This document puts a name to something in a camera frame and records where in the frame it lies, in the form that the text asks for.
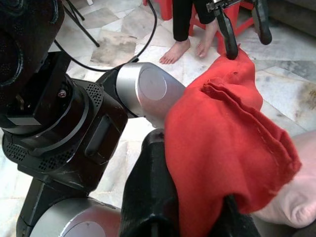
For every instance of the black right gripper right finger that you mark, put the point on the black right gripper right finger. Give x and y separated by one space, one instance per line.
240 224

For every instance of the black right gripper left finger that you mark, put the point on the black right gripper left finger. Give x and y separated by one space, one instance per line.
150 192

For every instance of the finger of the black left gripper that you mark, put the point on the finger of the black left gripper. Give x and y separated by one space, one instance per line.
228 37
262 24

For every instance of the red fabric pillow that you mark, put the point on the red fabric pillow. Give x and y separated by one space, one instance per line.
222 135

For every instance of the red plastic stool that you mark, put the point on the red plastic stool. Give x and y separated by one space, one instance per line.
243 22

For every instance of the barefoot person in black trousers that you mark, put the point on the barefoot person in black trousers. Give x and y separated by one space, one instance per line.
181 19

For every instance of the black silver robot body legs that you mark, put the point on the black silver robot body legs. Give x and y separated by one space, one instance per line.
61 111

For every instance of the black metal stand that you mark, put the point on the black metal stand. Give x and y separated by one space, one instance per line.
85 29

